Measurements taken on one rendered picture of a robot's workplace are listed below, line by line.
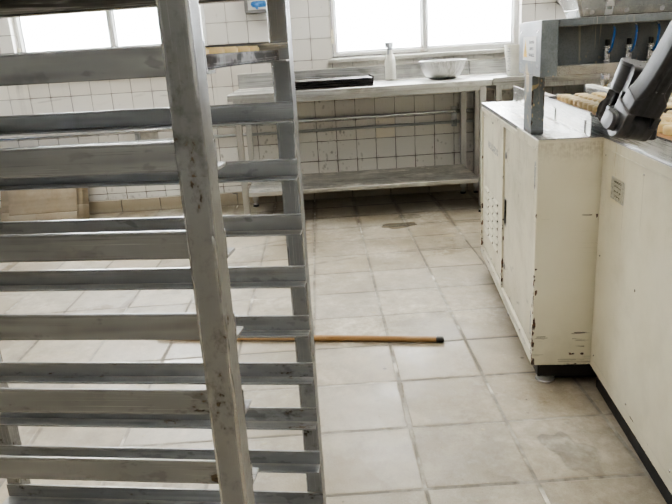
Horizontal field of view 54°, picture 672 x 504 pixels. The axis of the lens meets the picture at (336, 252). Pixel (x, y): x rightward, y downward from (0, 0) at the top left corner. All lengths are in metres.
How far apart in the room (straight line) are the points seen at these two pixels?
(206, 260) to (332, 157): 4.53
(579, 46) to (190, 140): 1.71
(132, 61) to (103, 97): 4.68
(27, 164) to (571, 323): 1.88
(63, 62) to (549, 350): 1.91
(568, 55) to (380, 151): 3.14
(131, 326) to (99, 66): 0.27
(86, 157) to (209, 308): 0.19
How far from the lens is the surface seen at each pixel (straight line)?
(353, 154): 5.17
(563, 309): 2.28
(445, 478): 1.94
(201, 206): 0.64
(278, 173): 1.08
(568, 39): 2.20
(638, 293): 1.91
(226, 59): 0.77
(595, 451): 2.11
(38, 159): 0.73
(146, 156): 0.68
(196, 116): 0.63
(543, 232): 2.18
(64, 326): 0.78
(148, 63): 0.67
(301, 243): 1.10
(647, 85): 1.33
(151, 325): 0.74
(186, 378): 1.25
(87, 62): 0.69
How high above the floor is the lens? 1.15
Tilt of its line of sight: 17 degrees down
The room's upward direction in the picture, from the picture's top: 4 degrees counter-clockwise
